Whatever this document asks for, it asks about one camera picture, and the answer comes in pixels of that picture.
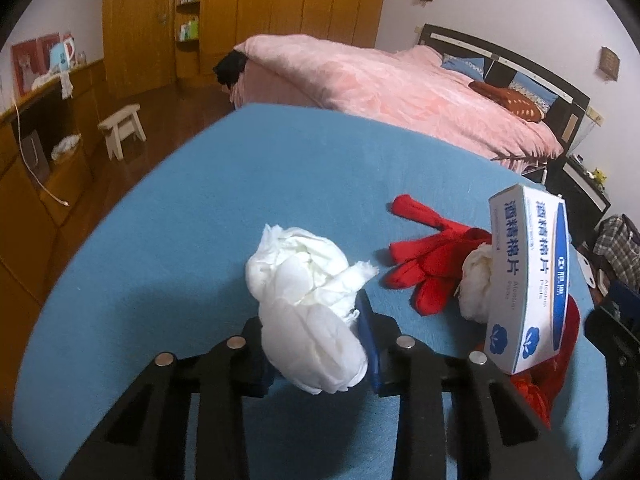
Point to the wall socket panel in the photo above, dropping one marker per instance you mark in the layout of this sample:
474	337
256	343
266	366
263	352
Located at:
594	116

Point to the bed with pink blanket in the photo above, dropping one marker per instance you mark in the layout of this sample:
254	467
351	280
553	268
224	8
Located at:
375	85

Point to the large wall lamp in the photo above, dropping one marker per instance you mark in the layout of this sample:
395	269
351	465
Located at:
610	62

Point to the green bottles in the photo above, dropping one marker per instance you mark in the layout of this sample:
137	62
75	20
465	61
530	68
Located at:
189	29

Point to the blue pillow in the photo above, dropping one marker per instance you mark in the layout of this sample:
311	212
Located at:
535	91
462	66

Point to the white and blue box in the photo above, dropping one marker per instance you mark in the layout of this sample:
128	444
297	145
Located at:
535	285

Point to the wooden wardrobe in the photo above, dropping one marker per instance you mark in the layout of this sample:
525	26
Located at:
280	5

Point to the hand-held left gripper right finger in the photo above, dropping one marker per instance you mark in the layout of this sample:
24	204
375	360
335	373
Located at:
372	355

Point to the white bathroom scale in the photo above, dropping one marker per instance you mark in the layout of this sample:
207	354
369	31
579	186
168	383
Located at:
586	270

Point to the light blue kettle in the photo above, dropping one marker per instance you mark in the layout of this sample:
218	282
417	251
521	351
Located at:
62	55

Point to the yellow plush toy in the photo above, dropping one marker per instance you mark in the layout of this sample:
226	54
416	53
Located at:
600	176

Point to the large white tissue wad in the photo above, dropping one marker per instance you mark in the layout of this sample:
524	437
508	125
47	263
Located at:
305	310

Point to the blue table cloth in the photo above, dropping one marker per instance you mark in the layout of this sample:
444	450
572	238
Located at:
200	210

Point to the plaid cloth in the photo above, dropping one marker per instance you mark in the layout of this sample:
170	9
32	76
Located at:
617	245

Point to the white wooden stool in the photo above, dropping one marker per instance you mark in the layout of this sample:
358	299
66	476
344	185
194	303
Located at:
122	120

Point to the white plastic bag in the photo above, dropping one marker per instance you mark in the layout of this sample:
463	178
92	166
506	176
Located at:
66	147

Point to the brown dotted pillow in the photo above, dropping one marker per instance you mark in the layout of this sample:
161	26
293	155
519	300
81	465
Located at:
510	100

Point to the red cloth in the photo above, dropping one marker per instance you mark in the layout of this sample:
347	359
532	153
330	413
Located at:
567	355

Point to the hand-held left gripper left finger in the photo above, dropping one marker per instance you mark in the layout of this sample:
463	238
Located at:
257	377

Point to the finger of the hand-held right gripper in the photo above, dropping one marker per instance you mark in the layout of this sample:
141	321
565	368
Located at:
625	294
612	345

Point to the dark wooden bed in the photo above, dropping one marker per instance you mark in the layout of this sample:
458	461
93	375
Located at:
565	95

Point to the red photo frames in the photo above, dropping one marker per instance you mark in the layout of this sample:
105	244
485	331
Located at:
30	62

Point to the black garment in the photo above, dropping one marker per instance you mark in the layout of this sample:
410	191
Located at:
231	67

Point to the wooden side cabinet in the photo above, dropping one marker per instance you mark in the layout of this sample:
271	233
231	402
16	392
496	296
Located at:
30	240

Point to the brown paper bag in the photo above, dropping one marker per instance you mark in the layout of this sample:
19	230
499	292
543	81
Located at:
36	157

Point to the red glove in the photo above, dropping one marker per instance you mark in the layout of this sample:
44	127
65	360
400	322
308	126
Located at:
440	255

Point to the dark nightstand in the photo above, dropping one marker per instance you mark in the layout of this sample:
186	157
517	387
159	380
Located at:
580	200

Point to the white cloth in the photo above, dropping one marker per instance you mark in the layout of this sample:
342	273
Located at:
65	85

